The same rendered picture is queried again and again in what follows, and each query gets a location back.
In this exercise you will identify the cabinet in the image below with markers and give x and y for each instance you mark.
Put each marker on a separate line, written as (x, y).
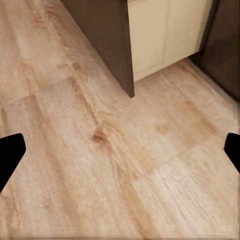
(136, 38)

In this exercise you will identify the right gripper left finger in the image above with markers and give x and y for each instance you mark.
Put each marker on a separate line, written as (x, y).
(12, 149)

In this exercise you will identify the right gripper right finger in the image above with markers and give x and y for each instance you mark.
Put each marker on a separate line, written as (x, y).
(232, 149)

